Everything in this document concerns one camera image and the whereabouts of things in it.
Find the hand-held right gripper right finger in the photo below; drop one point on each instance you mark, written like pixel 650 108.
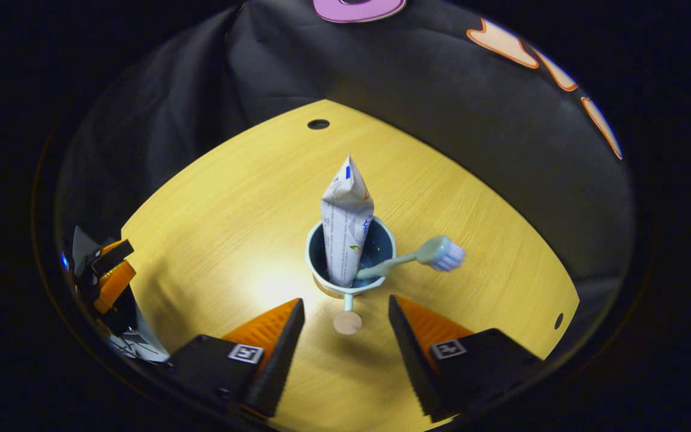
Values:
pixel 414 366

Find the pale green toothbrush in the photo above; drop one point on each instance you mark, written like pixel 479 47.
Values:
pixel 435 253

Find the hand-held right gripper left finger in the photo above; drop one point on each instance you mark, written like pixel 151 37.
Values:
pixel 276 366

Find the black backdrop cloth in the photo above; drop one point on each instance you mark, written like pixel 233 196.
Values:
pixel 249 72

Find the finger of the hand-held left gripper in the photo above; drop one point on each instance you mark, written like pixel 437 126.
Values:
pixel 111 255
pixel 114 285

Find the white toothpaste tube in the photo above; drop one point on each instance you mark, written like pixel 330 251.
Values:
pixel 345 228

